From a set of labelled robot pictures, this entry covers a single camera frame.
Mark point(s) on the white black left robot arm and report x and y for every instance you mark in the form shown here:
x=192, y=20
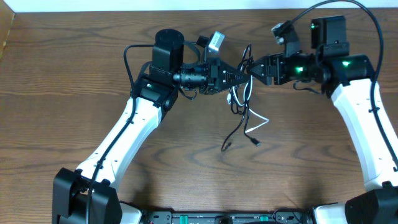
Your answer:
x=89, y=194

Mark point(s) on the brown cardboard panel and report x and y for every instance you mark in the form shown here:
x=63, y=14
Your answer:
x=6, y=22

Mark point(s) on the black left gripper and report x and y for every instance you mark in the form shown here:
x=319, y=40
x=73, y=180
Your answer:
x=213, y=76

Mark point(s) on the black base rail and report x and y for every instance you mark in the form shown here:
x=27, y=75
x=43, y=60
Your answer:
x=278, y=216

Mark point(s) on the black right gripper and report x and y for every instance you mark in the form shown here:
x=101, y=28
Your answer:
x=277, y=60

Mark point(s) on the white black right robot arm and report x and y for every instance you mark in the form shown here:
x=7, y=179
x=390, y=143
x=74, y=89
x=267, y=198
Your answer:
x=347, y=80

